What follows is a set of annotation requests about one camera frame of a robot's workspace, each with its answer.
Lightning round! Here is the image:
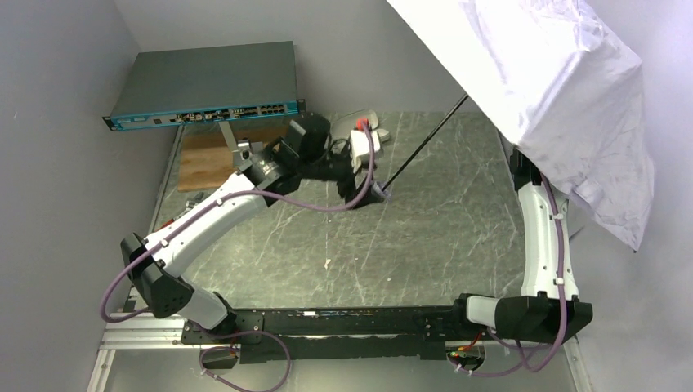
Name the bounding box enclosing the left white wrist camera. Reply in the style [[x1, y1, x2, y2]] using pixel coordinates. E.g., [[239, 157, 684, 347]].
[[348, 118, 382, 174]]

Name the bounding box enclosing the grey network switch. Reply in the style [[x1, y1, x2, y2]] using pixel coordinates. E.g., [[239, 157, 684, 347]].
[[103, 41, 305, 131]]

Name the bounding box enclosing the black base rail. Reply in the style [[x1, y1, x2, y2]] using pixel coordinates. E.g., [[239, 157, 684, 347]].
[[181, 305, 485, 364]]

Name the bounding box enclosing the wooden board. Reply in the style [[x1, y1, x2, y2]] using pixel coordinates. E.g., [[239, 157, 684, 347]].
[[177, 125, 316, 193]]

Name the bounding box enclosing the beige umbrella pouch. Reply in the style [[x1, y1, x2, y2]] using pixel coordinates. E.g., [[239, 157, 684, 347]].
[[330, 109, 391, 142]]

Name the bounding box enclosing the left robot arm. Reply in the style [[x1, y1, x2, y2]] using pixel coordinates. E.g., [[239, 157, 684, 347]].
[[121, 114, 381, 336]]

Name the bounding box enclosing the red handled adjustable wrench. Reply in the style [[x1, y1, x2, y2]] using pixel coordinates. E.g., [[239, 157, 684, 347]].
[[159, 192, 208, 229]]

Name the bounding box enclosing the metal stand bracket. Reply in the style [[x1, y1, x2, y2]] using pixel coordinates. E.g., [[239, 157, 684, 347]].
[[219, 121, 264, 167]]

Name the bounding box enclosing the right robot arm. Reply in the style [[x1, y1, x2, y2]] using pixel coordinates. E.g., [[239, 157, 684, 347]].
[[457, 150, 593, 345]]

